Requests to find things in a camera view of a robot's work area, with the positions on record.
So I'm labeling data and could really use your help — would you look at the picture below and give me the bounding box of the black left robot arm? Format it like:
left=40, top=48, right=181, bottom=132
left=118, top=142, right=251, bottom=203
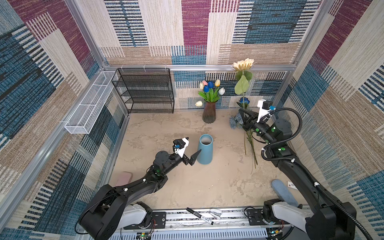
left=75, top=150, right=201, bottom=240

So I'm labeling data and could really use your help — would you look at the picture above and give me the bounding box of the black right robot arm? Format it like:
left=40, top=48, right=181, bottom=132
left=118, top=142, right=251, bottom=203
left=239, top=108, right=366, bottom=240

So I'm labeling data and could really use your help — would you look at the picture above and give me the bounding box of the pale blue hydrangea stem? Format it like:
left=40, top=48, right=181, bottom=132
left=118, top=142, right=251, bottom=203
left=230, top=113, right=258, bottom=168

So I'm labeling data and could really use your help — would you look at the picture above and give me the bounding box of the black wire shelf rack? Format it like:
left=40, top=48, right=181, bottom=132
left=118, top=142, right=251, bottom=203
left=112, top=68, right=175, bottom=114

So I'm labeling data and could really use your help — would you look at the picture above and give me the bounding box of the blue tulip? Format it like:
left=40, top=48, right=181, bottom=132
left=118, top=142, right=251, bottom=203
left=203, top=82, right=215, bottom=94

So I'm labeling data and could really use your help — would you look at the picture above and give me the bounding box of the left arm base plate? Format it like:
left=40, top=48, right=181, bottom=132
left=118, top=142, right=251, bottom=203
left=123, top=212, right=167, bottom=230

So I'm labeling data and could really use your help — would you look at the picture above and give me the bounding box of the teal cylindrical vase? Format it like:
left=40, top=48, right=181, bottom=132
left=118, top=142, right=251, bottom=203
left=197, top=134, right=214, bottom=165

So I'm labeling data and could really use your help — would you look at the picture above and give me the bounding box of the cream sunflower stem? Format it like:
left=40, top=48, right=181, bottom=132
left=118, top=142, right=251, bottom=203
left=232, top=58, right=255, bottom=97

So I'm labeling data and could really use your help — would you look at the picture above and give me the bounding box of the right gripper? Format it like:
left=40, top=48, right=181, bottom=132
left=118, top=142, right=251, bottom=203
left=238, top=107, right=275, bottom=145

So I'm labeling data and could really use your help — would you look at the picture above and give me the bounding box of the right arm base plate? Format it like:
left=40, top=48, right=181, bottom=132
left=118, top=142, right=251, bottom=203
left=243, top=208, right=291, bottom=227

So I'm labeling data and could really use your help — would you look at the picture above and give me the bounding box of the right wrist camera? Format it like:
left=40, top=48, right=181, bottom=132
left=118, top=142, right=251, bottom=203
left=257, top=99, right=276, bottom=123

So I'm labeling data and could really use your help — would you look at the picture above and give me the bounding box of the white wire mesh basket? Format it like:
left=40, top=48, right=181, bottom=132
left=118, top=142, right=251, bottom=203
left=65, top=71, right=115, bottom=135

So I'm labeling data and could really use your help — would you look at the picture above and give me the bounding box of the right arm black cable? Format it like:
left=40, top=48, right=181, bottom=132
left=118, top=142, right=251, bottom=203
left=251, top=107, right=374, bottom=240

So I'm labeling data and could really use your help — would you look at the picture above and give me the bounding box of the yellow tulip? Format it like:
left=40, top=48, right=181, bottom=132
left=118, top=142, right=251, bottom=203
left=215, top=79, right=221, bottom=87

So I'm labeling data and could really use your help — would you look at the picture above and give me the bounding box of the pink flat tray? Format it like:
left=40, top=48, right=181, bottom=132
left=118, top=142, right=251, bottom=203
left=115, top=172, right=133, bottom=187

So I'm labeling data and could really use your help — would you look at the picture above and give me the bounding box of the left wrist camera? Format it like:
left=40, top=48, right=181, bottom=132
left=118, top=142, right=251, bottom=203
left=173, top=137, right=189, bottom=158

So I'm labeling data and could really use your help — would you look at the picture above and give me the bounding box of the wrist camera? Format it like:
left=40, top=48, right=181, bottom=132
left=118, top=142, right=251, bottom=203
left=257, top=99, right=276, bottom=123
left=173, top=137, right=189, bottom=158

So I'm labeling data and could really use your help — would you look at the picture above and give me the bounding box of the dark red glass vase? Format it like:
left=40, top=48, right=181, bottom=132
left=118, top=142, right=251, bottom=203
left=202, top=102, right=216, bottom=124

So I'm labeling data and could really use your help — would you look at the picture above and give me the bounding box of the black marker pen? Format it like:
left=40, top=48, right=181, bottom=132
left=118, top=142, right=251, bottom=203
left=186, top=208, right=214, bottom=225

